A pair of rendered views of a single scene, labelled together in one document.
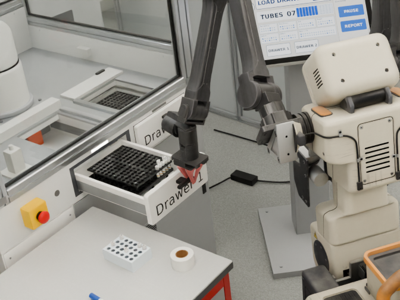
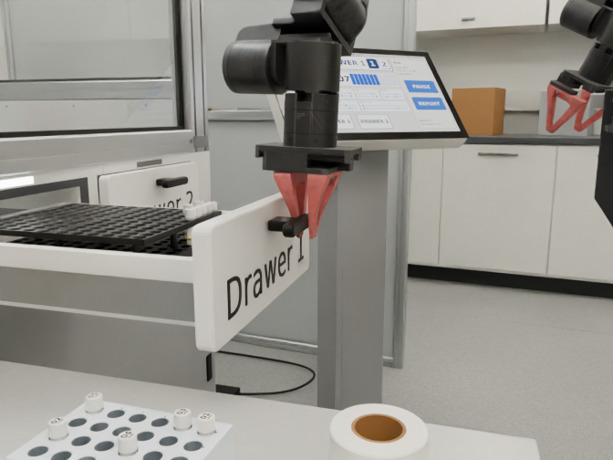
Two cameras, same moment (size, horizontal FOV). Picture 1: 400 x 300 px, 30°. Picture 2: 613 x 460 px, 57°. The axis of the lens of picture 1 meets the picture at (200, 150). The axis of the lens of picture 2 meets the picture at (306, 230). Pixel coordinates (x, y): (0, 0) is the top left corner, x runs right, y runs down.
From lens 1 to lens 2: 1.82 m
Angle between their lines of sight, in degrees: 29
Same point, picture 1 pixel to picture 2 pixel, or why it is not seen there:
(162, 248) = (255, 435)
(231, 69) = not seen: hidden behind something
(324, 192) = (376, 381)
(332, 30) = (404, 106)
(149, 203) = (212, 256)
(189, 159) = (320, 143)
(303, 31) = (365, 102)
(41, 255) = not seen: outside the picture
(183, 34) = (195, 47)
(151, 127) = (136, 194)
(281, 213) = not seen: hidden behind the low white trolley
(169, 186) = (256, 231)
